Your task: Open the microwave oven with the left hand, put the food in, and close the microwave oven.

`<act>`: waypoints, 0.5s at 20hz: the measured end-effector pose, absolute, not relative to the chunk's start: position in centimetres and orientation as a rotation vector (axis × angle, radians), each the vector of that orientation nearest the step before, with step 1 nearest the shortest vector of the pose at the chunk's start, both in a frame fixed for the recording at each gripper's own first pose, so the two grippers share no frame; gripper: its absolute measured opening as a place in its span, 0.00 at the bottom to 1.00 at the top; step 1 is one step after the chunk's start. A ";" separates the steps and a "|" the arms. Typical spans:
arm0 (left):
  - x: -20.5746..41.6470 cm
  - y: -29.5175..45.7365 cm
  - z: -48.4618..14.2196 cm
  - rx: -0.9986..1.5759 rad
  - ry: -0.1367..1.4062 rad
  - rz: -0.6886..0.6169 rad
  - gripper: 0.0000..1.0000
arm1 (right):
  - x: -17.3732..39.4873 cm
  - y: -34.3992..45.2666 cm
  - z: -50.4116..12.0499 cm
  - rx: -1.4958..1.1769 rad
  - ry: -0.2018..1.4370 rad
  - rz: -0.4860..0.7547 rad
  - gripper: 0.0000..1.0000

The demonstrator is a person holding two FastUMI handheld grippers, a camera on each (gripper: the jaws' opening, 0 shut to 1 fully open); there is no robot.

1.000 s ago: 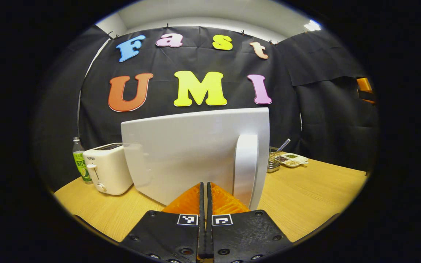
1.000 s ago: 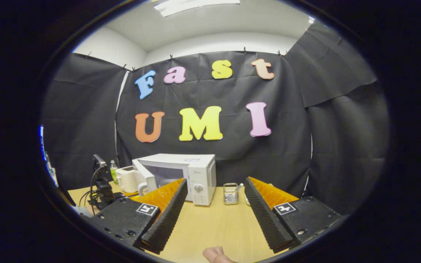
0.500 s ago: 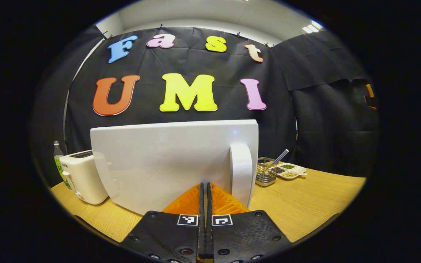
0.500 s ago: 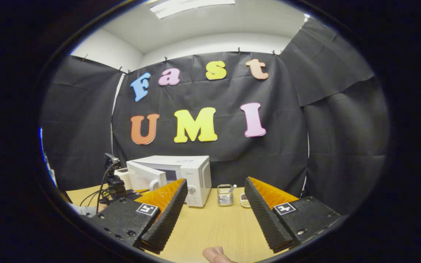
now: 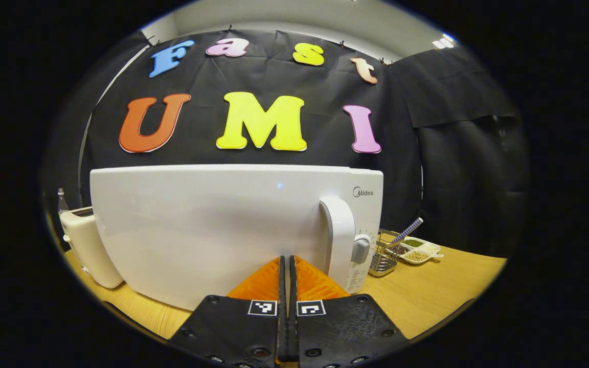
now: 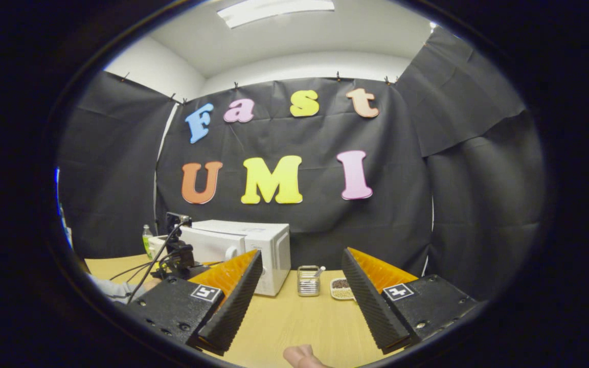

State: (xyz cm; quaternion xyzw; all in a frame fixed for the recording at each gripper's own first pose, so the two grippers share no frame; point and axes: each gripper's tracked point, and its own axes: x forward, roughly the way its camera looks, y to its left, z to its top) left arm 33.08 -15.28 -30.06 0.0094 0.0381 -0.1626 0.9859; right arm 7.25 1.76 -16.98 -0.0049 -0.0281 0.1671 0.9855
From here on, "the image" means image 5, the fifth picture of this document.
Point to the black backdrop cloth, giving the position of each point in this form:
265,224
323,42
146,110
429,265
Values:
453,153

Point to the green drink bottle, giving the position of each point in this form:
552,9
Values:
62,200

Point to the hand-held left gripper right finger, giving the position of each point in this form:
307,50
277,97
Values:
345,327

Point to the small ceiling light panel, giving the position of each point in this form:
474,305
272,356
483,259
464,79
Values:
443,42

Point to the white toaster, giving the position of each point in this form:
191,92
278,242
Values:
87,245

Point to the white microwave oven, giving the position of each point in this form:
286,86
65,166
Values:
197,230

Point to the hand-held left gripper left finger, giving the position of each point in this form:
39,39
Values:
233,327

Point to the white divided grain dish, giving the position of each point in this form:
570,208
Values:
420,250

